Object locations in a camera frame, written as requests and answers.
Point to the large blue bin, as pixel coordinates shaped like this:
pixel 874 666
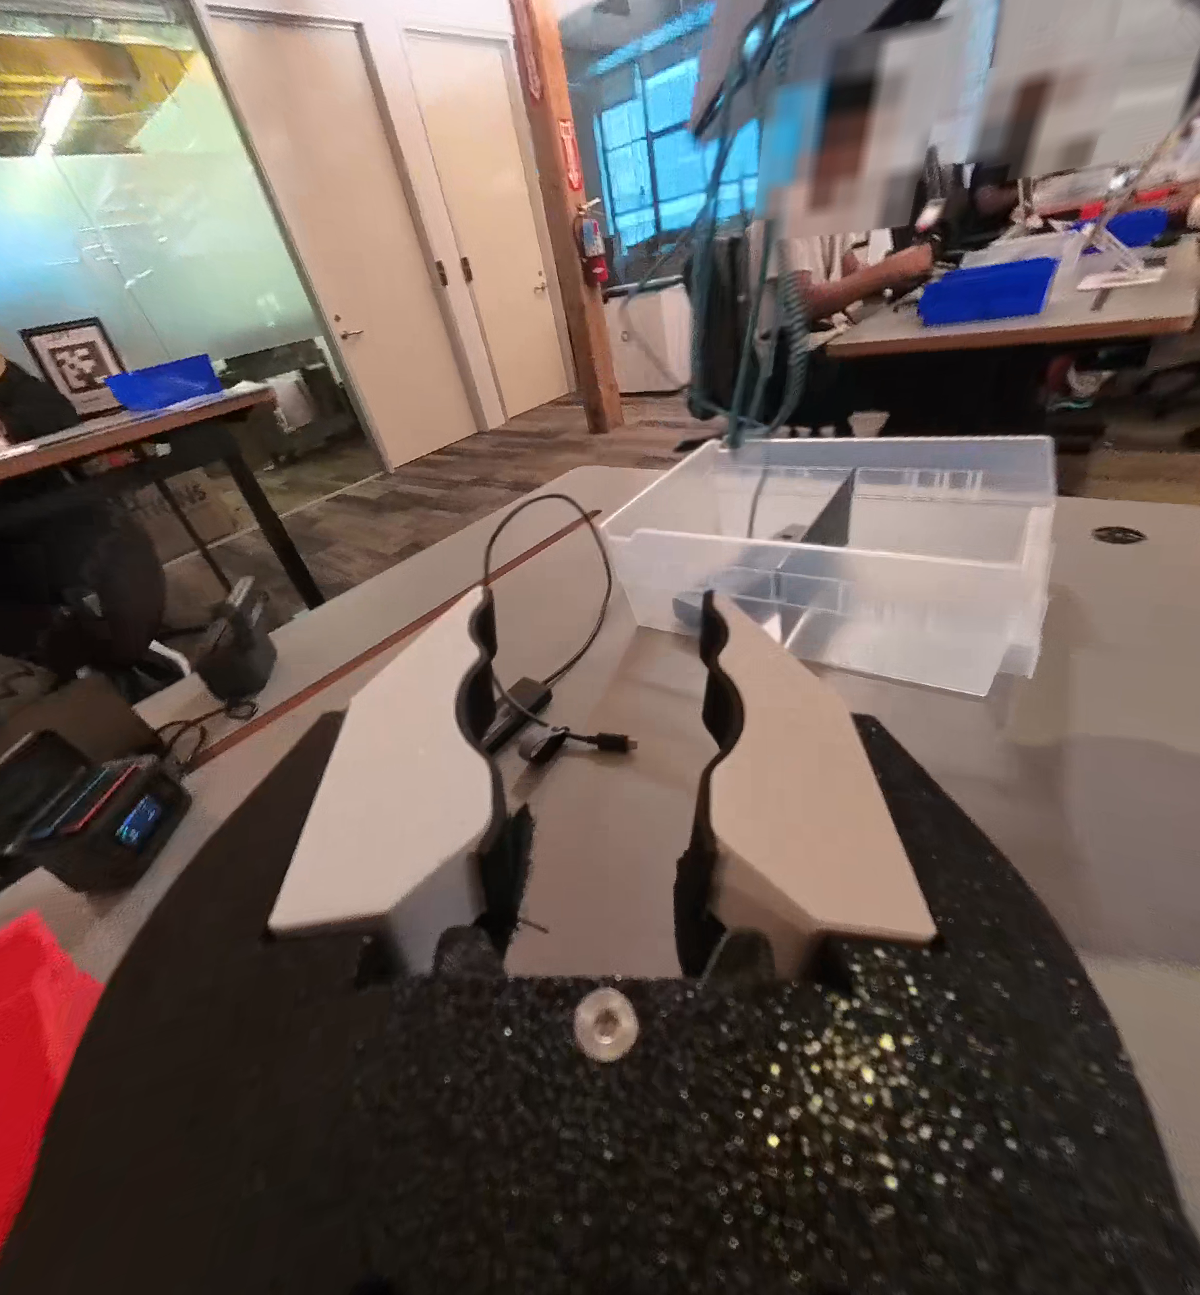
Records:
pixel 984 293

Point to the black charger dock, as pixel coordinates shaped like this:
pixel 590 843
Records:
pixel 240 653

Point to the black desk grommet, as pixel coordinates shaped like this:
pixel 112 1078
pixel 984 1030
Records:
pixel 1116 534

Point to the white cabinet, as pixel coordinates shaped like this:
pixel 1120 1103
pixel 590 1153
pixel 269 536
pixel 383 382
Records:
pixel 650 339

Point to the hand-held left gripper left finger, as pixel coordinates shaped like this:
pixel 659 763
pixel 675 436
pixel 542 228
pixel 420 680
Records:
pixel 387 789

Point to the framed marker poster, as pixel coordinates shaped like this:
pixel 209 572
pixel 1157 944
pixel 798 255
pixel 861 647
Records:
pixel 73 364

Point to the black charging case with display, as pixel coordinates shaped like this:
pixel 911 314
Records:
pixel 104 820

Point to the wooden-edged desk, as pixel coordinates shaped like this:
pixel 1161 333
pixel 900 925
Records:
pixel 134 430

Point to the black office chair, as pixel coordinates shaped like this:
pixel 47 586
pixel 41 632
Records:
pixel 63 586

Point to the cardboard box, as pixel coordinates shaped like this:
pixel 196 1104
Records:
pixel 195 516

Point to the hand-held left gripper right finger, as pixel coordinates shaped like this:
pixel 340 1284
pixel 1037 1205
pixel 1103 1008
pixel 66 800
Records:
pixel 811 799

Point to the black usb hub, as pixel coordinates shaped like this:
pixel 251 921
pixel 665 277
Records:
pixel 518 708

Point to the grey desk with wooden edge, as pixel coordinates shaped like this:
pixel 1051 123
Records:
pixel 1095 308

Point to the red fire extinguisher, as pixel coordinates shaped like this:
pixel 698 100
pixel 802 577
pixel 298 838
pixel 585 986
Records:
pixel 592 243

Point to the blue plastic bin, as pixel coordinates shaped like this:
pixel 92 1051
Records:
pixel 164 384

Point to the red plastic bin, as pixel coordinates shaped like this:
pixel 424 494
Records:
pixel 12 1062

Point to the white door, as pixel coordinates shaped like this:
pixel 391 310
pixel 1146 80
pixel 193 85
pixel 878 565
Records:
pixel 498 223
pixel 357 253

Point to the dark wooden post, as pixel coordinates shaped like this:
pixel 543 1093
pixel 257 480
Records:
pixel 574 223

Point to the clear plastic bin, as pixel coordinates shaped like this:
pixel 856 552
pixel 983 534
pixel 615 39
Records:
pixel 863 567

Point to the small blue bin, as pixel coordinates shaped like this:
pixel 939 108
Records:
pixel 1135 228

